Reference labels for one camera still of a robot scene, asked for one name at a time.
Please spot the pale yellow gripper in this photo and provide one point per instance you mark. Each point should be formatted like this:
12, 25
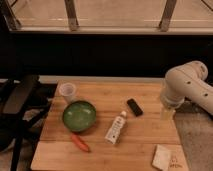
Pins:
167, 113

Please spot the white sponge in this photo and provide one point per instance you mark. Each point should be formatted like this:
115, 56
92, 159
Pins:
161, 158

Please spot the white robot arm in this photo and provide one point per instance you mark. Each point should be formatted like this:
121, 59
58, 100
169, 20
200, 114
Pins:
187, 81

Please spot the green ceramic bowl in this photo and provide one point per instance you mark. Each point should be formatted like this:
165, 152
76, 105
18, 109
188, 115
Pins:
79, 116

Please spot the black rectangular block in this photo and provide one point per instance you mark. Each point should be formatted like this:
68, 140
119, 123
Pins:
137, 111

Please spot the white squeeze bottle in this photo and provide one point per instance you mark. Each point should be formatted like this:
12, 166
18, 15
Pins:
114, 131

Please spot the wooden cutting board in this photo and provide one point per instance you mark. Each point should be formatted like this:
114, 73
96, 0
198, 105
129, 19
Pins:
127, 131

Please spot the orange carrot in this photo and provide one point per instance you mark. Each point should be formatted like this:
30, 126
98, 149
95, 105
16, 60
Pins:
79, 143

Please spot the clear plastic cup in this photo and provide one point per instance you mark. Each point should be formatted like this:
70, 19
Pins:
67, 91

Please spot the black chair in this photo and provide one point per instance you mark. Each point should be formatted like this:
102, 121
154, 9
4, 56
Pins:
22, 105

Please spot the metal window frame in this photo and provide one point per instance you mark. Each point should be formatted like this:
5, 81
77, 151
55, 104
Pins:
170, 17

